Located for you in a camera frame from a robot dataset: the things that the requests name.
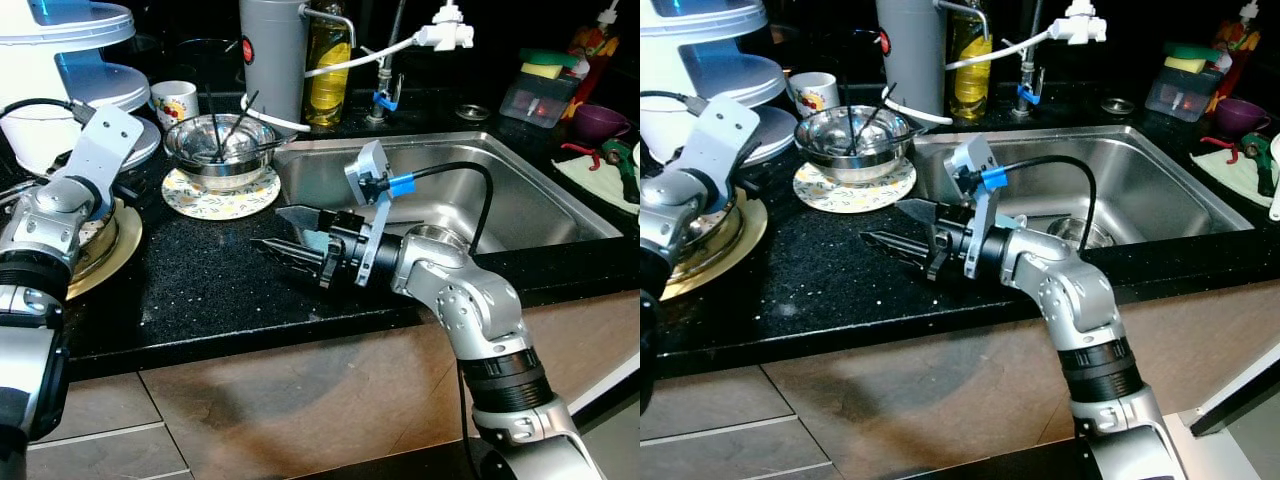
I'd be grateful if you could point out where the white cartoon print mug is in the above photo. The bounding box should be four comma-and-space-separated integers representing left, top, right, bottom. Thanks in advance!
150, 80, 199, 131
787, 72, 839, 119

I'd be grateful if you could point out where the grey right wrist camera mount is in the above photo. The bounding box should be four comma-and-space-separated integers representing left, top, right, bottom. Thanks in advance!
343, 140, 396, 291
948, 133, 1006, 281

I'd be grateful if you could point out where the purple bowl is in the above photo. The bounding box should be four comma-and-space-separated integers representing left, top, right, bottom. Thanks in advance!
1212, 97, 1273, 138
570, 103, 631, 143

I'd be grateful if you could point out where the lemon leaf print plate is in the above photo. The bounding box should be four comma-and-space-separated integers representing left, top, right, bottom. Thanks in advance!
793, 158, 917, 214
160, 165, 283, 221

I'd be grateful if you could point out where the white canister hose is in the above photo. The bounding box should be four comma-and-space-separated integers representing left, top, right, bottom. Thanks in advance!
240, 95, 311, 134
880, 85, 948, 126

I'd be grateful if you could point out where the red handled utensil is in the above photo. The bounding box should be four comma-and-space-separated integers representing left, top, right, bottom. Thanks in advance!
1200, 135, 1246, 166
560, 143, 606, 171

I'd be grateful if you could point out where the yellow dish soap bottle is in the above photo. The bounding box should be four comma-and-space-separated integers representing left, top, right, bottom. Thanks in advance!
947, 0, 994, 121
303, 0, 353, 128

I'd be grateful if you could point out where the steel gooseneck faucet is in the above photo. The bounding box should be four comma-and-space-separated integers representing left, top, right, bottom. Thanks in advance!
365, 0, 411, 126
1010, 0, 1049, 116

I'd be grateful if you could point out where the clear plastic container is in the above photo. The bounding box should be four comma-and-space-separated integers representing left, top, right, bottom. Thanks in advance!
500, 72, 576, 126
1145, 65, 1221, 123

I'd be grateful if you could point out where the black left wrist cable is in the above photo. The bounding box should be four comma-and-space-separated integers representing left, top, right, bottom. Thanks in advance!
640, 90, 713, 113
0, 97, 96, 126

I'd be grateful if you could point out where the white faucet diverter hose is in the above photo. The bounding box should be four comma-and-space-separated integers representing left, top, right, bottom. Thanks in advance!
303, 0, 475, 79
945, 0, 1108, 71

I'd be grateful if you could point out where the red pump bottle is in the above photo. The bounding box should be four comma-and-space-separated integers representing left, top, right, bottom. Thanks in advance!
1213, 0, 1263, 96
570, 0, 623, 101

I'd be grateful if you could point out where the black cable with blue tape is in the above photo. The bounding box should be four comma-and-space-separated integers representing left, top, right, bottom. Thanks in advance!
985, 155, 1099, 251
380, 160, 496, 256

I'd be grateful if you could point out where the pale green cloth mat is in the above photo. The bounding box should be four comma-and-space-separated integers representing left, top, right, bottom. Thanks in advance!
550, 148, 641, 206
1190, 145, 1280, 209

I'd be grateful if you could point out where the green black kitchen tool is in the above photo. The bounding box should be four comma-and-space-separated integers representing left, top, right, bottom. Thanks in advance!
1240, 132, 1276, 198
600, 138, 639, 201

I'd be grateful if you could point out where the green yellow sponge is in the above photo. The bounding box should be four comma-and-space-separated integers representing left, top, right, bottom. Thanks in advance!
518, 48, 581, 81
1163, 42, 1223, 74

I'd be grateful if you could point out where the white tiered storage rack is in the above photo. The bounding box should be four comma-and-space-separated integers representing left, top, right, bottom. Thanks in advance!
0, 0, 161, 176
640, 0, 801, 166

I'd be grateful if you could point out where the grey water filter canister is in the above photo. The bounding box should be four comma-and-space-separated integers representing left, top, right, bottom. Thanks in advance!
875, 0, 948, 116
238, 0, 311, 126

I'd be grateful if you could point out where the grey brown base cabinet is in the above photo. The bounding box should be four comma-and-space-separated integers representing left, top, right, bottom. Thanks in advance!
30, 290, 641, 480
640, 280, 1280, 480

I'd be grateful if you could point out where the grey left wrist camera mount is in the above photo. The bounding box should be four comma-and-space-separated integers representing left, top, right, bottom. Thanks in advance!
50, 105, 146, 216
665, 95, 761, 216

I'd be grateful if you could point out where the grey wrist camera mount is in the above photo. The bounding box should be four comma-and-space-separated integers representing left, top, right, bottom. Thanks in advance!
948, 133, 1006, 281
343, 140, 396, 291
665, 95, 761, 216
50, 105, 146, 216

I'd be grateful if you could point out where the steel mixing bowl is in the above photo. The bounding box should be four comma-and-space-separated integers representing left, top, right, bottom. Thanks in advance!
164, 113, 283, 191
795, 105, 916, 184

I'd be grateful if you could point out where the pale yellow plate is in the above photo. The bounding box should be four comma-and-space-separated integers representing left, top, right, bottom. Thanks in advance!
65, 195, 144, 301
655, 190, 769, 301

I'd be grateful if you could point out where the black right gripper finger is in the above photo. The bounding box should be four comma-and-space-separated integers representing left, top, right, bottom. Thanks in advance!
860, 230, 936, 269
250, 237, 331, 281
275, 205, 346, 236
895, 198, 951, 229

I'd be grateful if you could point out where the stainless steel sink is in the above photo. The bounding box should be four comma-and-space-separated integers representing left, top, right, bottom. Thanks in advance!
912, 125, 1256, 249
272, 130, 623, 256

